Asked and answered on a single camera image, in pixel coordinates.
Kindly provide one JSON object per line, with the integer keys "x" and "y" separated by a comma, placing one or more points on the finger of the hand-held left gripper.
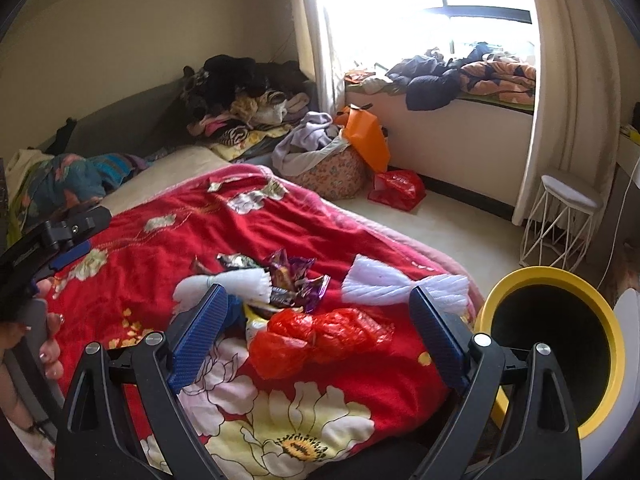
{"x": 75, "y": 255}

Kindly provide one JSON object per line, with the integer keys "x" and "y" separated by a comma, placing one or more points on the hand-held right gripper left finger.
{"x": 200, "y": 330}

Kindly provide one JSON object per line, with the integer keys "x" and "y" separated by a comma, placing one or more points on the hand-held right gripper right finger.
{"x": 440, "y": 340}

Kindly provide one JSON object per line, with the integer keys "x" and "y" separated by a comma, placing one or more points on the yellow snack packet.
{"x": 255, "y": 325}

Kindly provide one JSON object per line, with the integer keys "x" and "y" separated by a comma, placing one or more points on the yellow rimmed black bin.
{"x": 550, "y": 340}

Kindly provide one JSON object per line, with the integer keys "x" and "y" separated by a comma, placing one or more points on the red plastic bag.
{"x": 320, "y": 335}

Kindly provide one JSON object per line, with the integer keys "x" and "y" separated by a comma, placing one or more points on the person's left forearm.
{"x": 35, "y": 447}

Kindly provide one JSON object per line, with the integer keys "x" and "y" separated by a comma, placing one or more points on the person's left hand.
{"x": 52, "y": 355}

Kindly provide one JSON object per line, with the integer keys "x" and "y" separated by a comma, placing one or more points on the teal floral cloth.
{"x": 75, "y": 180}

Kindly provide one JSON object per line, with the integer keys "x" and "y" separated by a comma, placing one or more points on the silver candy wrapper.
{"x": 237, "y": 261}

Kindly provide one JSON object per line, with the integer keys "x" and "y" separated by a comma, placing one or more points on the red floral blanket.
{"x": 165, "y": 240}

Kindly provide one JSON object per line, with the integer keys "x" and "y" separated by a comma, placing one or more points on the purple candy wrapper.
{"x": 292, "y": 262}
{"x": 305, "y": 295}

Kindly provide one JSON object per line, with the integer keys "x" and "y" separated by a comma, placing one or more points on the small black object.
{"x": 65, "y": 135}

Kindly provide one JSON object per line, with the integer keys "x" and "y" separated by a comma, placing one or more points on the beige mattress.
{"x": 170, "y": 175}

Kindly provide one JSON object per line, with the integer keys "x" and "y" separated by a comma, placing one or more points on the grey headboard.
{"x": 130, "y": 110}

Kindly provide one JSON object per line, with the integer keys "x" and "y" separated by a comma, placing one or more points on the red shopping bag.
{"x": 397, "y": 187}

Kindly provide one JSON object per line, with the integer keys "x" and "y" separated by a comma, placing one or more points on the white window seat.
{"x": 450, "y": 140}

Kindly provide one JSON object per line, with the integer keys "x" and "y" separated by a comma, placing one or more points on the grey garment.
{"x": 305, "y": 142}

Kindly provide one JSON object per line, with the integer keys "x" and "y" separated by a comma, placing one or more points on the orange paper bag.
{"x": 367, "y": 135}

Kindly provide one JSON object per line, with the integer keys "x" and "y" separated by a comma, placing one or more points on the pile of clothes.
{"x": 235, "y": 90}

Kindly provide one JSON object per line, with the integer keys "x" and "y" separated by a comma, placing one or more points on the dark puffer jacket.
{"x": 430, "y": 82}

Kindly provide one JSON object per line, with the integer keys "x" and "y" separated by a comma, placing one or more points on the orange patterned quilt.
{"x": 500, "y": 77}

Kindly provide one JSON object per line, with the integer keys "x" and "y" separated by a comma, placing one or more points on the small clothes heap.
{"x": 367, "y": 80}

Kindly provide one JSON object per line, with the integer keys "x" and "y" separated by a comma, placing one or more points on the yellow item on desk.
{"x": 631, "y": 134}

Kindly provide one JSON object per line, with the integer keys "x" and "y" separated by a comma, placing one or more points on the cream curtain beside desk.
{"x": 575, "y": 85}

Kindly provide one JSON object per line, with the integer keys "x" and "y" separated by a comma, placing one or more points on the cream curtain beside bed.
{"x": 320, "y": 50}

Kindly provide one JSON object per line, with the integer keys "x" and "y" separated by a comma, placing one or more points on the window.
{"x": 400, "y": 0}

